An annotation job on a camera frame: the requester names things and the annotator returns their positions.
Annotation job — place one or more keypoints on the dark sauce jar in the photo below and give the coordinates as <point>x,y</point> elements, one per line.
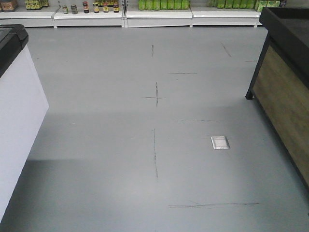
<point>116,7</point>

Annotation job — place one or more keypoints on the brown sauce jar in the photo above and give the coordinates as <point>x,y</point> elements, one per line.
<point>105,7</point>

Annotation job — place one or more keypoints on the white store shelf unit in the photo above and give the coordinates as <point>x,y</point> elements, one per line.
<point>129,16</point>

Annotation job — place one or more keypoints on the small grey lid jar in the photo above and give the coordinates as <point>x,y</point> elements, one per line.
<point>74,9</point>

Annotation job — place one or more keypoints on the red lid sauce jar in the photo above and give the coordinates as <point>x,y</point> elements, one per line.
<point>85,7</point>

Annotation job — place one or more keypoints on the wood and black display stand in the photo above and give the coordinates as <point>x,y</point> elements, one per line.
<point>280,82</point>

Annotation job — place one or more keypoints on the yellow label sauce jar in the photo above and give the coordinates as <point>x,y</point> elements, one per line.
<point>96,7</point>

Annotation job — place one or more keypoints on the metal floor outlet cover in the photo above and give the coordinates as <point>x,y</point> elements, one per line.
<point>220,142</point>

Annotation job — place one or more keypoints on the small green lid jar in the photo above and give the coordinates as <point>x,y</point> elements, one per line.
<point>65,9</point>

